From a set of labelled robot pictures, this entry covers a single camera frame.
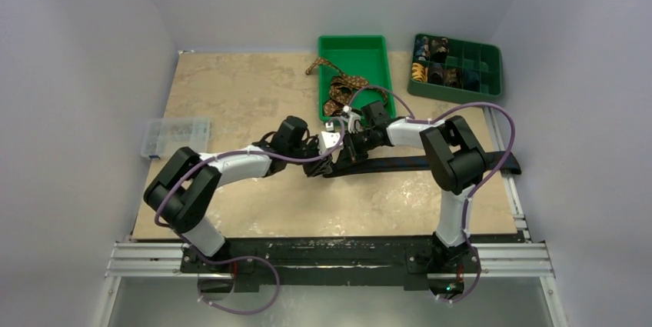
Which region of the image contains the dark navy striped tie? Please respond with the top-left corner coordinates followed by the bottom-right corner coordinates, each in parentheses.
top-left (303, 151), bottom-right (522, 178)

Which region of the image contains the navy rolled tie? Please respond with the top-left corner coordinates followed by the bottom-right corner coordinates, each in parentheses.
top-left (462, 69), bottom-right (481, 92)

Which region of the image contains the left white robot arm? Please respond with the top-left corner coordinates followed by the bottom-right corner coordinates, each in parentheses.
top-left (143, 116), bottom-right (344, 272)

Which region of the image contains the dark green compartment organizer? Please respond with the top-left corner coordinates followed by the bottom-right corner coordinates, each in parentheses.
top-left (407, 33), bottom-right (503, 104)

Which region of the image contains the purple cable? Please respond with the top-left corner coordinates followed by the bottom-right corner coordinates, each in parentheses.
top-left (346, 85), bottom-right (517, 305)
top-left (153, 120), bottom-right (348, 315)

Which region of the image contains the orange striped rolled tie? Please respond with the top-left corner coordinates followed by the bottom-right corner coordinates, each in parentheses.
top-left (411, 62), bottom-right (428, 83)

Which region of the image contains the blue patterned rolled tie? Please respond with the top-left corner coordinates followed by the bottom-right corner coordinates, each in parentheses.
top-left (414, 35), bottom-right (431, 62)

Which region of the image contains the black mounting base rail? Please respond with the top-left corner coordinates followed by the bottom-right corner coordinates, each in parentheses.
top-left (180, 234), bottom-right (479, 296)

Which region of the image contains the bright green plastic tray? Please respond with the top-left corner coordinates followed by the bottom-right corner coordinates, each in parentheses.
top-left (313, 35), bottom-right (396, 122)

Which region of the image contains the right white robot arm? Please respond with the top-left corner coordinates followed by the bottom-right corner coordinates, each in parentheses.
top-left (335, 102), bottom-right (489, 271)

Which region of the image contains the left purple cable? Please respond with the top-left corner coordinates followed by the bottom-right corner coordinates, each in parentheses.
top-left (153, 120), bottom-right (348, 315)

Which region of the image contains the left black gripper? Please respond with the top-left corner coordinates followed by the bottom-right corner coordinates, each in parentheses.
top-left (286, 134), bottom-right (331, 177)

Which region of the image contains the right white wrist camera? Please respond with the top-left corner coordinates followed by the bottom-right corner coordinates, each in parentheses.
top-left (341, 105), bottom-right (362, 133)

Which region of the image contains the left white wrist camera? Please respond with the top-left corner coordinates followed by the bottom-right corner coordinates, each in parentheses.
top-left (318, 131), bottom-right (343, 157)

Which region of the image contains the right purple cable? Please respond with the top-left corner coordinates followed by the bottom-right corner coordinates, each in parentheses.
top-left (346, 85), bottom-right (517, 305)

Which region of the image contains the brown patterned tie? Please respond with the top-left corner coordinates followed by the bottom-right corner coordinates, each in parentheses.
top-left (304, 57), bottom-right (371, 122)

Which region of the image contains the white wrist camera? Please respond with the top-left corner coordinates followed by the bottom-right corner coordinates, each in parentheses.
top-left (318, 131), bottom-right (343, 157)
top-left (341, 105), bottom-right (362, 133)

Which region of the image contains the clear plastic parts box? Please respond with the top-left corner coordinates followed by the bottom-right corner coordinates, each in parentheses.
top-left (140, 117), bottom-right (211, 159)

